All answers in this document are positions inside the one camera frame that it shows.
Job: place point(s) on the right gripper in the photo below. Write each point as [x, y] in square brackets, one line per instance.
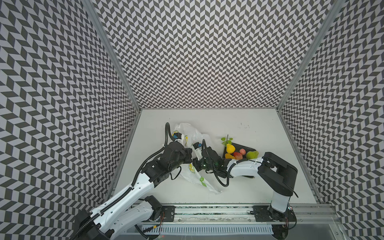
[203, 154]

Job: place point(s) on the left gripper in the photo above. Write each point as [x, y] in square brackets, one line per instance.
[187, 152]

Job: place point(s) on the yellow fake pear with leaves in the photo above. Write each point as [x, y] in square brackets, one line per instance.
[227, 142]

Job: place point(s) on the white plastic bag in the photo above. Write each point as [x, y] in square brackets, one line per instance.
[191, 135]

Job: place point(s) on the red yellow fake mango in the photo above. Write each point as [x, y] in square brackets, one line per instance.
[238, 156]

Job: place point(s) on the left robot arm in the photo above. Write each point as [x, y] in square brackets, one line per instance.
[150, 174]

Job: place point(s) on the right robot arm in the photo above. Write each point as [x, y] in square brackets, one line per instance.
[244, 162]

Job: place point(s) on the black square tray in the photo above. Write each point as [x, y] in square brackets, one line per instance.
[239, 152]

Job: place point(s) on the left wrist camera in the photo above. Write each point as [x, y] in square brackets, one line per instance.
[178, 137]

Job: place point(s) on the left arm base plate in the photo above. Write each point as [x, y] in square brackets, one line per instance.
[164, 214]

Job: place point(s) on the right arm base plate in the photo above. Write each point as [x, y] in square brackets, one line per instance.
[268, 214]

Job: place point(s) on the aluminium front rail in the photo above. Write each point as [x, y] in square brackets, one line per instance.
[211, 214]

